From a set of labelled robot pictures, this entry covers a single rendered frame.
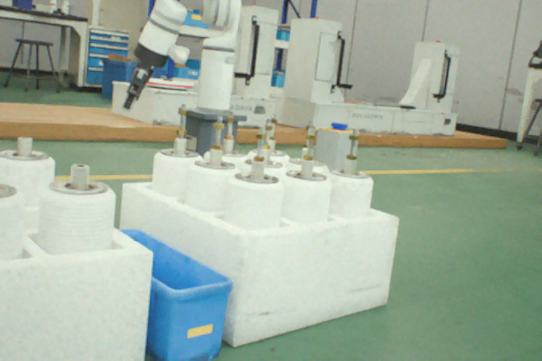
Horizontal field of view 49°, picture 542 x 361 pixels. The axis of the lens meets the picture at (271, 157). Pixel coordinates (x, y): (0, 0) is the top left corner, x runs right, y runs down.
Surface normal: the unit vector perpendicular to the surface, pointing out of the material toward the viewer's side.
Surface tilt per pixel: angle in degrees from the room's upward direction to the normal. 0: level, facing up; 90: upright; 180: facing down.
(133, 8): 90
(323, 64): 90
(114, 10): 90
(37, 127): 90
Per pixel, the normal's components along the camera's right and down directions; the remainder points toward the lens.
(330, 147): -0.74, 0.01
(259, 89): 0.60, 0.18
